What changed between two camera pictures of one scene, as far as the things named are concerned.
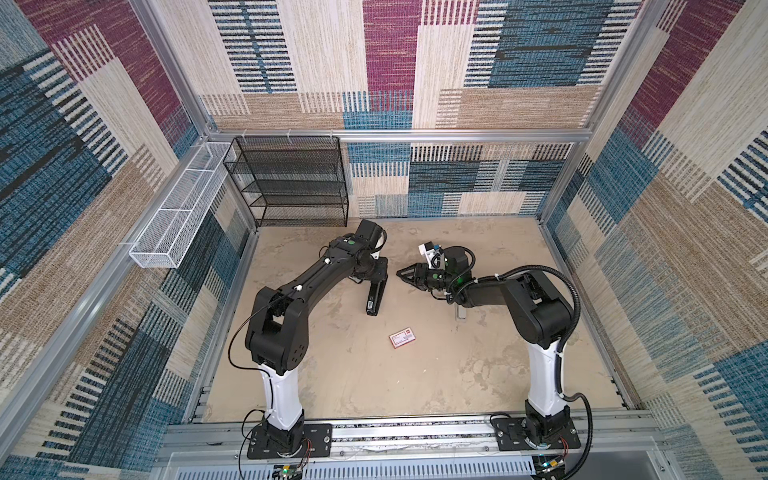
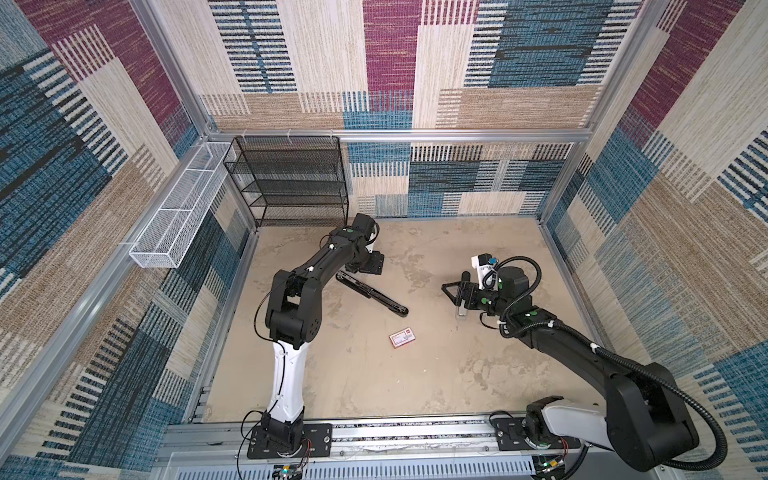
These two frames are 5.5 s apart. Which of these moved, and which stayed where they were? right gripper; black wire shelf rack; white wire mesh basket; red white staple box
Moved: right gripper
Stayed: white wire mesh basket; red white staple box; black wire shelf rack
